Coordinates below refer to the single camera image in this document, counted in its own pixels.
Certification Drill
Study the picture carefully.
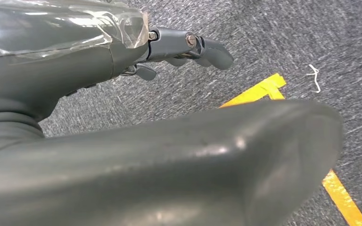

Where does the white thread scrap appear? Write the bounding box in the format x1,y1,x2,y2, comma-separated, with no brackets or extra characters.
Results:
305,64,321,94

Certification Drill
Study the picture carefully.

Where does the yellow floor tape square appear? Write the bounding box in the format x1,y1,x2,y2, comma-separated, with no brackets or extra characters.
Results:
218,73,362,226

